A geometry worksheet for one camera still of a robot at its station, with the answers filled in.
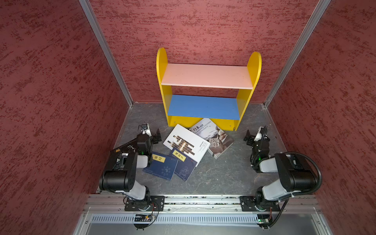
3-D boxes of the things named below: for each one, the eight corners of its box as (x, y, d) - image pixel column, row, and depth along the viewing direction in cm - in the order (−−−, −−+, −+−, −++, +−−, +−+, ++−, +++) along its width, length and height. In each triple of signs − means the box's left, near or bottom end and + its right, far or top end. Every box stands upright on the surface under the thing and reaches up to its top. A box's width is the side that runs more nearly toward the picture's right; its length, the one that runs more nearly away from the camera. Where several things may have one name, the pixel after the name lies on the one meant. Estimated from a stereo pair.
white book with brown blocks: (164, 144, 96) (163, 140, 93) (179, 127, 105) (178, 124, 101) (197, 166, 87) (197, 163, 83) (210, 146, 96) (211, 142, 92)
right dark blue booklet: (162, 165, 88) (161, 163, 86) (174, 150, 95) (173, 147, 93) (185, 182, 82) (185, 180, 80) (197, 163, 89) (197, 161, 87)
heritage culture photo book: (215, 159, 91) (216, 156, 88) (190, 131, 105) (190, 128, 101) (233, 144, 98) (235, 141, 95) (207, 120, 111) (208, 116, 108)
